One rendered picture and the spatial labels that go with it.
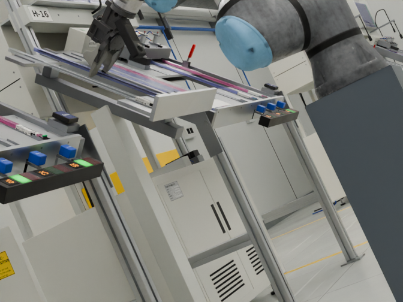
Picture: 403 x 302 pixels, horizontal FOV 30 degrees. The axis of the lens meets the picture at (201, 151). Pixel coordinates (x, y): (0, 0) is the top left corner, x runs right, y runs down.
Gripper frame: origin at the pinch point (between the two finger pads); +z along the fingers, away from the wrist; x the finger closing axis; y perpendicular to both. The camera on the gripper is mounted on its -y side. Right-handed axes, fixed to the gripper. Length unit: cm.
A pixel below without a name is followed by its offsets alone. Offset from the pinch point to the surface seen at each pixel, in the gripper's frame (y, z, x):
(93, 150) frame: -22.0, 6.7, 26.1
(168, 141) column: 79, 118, -276
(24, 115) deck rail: -4.2, 7.7, 32.3
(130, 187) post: -25.8, 20.2, 2.9
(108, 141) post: -13.5, 13.3, 2.9
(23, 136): -13.2, 6.3, 42.9
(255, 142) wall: 97, 172, -546
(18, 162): -22, 6, 54
